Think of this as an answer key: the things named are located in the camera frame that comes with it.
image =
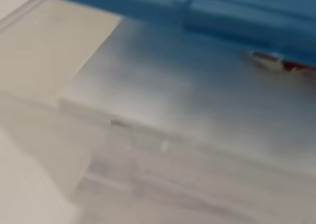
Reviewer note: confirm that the blue plastic lid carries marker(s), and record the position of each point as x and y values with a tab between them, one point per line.
230	20

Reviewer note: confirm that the red snack packet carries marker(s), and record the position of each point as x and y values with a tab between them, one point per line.
279	63

